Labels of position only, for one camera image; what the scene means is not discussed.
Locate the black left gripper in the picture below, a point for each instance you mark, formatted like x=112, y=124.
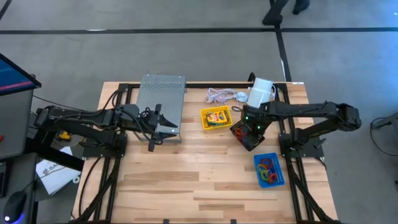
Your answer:
x=150, y=124

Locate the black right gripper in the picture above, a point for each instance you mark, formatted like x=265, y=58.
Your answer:
x=256, y=116

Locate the red rubber band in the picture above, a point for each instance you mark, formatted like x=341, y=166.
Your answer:
x=239, y=134

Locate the black plastic basket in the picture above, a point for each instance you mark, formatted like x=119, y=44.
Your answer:
x=245, y=143

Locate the yellow green crayon box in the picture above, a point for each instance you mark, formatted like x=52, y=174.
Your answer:
x=217, y=117

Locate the yellow plastic basket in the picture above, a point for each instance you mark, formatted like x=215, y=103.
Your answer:
x=203, y=124

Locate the blue plastic basket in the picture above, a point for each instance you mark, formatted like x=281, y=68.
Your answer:
x=278, y=179

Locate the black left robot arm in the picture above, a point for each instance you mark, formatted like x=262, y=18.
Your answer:
x=87, y=124

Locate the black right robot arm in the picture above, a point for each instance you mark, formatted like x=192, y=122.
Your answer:
x=311, y=113

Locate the white desk lamp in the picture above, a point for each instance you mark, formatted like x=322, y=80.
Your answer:
x=260, y=90

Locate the dark desk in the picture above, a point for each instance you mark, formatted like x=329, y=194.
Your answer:
x=18, y=174

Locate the grey perforated metal shelf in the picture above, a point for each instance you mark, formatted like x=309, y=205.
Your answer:
x=164, y=93

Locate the black table clamp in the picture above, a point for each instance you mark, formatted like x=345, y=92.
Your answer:
x=251, y=77

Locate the white tape roll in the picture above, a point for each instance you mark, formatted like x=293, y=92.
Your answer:
x=76, y=179

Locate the black stand leg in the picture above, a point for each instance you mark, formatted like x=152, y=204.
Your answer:
x=56, y=157

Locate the person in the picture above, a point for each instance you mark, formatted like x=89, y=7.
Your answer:
x=273, y=18

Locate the white paper booklet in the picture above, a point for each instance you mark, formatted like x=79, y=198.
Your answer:
x=54, y=175

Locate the grey stand foot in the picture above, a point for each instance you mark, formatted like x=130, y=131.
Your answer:
x=388, y=121

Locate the grey cabinet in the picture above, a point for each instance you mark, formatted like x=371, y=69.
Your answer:
x=15, y=124

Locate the monitor with blue screen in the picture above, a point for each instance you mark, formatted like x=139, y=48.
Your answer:
x=12, y=74

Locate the black computer mouse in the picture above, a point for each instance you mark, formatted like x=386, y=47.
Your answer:
x=14, y=207

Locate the black keyboard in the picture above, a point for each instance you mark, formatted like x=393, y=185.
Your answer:
x=2, y=180

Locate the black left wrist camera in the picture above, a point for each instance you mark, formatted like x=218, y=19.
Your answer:
x=158, y=109

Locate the black edge bracket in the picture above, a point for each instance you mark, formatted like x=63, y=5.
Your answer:
x=166, y=221
x=233, y=221

